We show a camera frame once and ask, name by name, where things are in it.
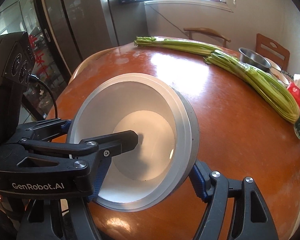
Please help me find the curved wooden chair back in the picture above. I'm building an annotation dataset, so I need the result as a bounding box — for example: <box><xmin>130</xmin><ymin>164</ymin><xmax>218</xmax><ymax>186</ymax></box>
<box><xmin>184</xmin><ymin>27</ymin><xmax>232</xmax><ymax>47</ymax></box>

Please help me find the wooden chair with cutout back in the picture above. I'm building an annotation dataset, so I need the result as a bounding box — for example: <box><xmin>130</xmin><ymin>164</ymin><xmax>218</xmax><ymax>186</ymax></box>
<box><xmin>255</xmin><ymin>33</ymin><xmax>290</xmax><ymax>70</ymax></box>

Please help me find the black wall cable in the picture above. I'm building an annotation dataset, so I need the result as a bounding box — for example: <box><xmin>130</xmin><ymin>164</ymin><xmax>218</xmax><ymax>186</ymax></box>
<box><xmin>150</xmin><ymin>4</ymin><xmax>190</xmax><ymax>32</ymax></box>

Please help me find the white ceramic bowl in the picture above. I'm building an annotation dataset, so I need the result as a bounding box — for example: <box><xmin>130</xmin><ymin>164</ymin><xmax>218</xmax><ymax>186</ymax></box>
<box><xmin>275</xmin><ymin>69</ymin><xmax>290</xmax><ymax>87</ymax></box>
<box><xmin>269</xmin><ymin>59</ymin><xmax>282</xmax><ymax>72</ymax></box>

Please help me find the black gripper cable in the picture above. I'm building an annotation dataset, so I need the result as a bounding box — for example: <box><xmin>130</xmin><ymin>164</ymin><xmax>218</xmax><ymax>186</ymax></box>
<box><xmin>29</xmin><ymin>76</ymin><xmax>60</xmax><ymax>120</ymax></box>

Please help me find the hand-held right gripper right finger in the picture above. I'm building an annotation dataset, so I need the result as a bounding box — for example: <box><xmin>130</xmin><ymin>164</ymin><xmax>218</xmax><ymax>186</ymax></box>
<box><xmin>190</xmin><ymin>161</ymin><xmax>279</xmax><ymax>240</ymax></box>

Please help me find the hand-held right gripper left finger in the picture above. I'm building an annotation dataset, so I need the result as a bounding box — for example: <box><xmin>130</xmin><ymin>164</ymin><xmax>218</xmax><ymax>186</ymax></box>
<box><xmin>16</xmin><ymin>159</ymin><xmax>112</xmax><ymax>240</ymax></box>

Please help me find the steel basin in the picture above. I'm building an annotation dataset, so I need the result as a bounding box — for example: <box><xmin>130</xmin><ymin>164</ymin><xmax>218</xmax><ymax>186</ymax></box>
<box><xmin>239</xmin><ymin>47</ymin><xmax>272</xmax><ymax>72</ymax></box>

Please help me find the red packet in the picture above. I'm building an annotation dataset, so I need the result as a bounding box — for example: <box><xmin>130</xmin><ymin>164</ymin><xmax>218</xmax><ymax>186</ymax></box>
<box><xmin>286</xmin><ymin>83</ymin><xmax>300</xmax><ymax>114</ymax></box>

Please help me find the wide red paper bowl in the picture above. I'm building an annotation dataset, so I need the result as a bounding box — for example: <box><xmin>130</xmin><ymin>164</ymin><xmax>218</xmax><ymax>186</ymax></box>
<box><xmin>66</xmin><ymin>73</ymin><xmax>192</xmax><ymax>210</ymax></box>

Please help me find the long loose celery bunch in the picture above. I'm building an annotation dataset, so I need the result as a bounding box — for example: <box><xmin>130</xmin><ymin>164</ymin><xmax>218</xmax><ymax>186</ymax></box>
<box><xmin>134</xmin><ymin>36</ymin><xmax>224</xmax><ymax>57</ymax></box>

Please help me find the wrapped celery bunch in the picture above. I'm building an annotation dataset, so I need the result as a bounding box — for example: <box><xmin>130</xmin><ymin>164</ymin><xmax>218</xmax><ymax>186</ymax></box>
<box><xmin>204</xmin><ymin>49</ymin><xmax>300</xmax><ymax>124</ymax></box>

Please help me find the grey refrigerator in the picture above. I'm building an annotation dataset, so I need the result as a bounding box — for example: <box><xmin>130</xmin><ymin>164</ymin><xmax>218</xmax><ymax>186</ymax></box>
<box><xmin>41</xmin><ymin>0</ymin><xmax>147</xmax><ymax>68</ymax></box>

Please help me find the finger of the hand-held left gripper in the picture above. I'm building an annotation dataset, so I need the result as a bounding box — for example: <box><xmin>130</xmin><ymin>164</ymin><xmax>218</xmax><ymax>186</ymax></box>
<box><xmin>15</xmin><ymin>129</ymin><xmax>140</xmax><ymax>178</ymax></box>
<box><xmin>14</xmin><ymin>118</ymin><xmax>74</xmax><ymax>143</ymax></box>

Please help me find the glass door with red decal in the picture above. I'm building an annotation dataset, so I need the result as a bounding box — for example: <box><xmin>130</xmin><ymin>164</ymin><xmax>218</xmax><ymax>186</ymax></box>
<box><xmin>0</xmin><ymin>0</ymin><xmax>74</xmax><ymax>120</ymax></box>

